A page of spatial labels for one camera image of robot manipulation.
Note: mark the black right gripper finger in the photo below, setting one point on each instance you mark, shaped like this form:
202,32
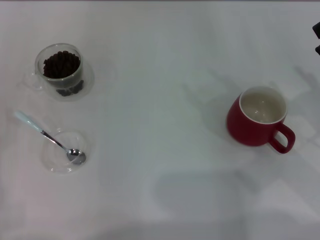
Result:
318,50
317,29

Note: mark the red mug with white inside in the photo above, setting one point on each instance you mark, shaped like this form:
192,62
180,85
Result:
240,130

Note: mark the dark roasted coffee beans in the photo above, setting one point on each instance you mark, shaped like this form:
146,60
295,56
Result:
61,64

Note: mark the clear glass bowl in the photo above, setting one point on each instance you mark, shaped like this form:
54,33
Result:
54,161

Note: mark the clear double-wall glass cup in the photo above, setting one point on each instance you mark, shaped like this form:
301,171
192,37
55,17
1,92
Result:
87,79

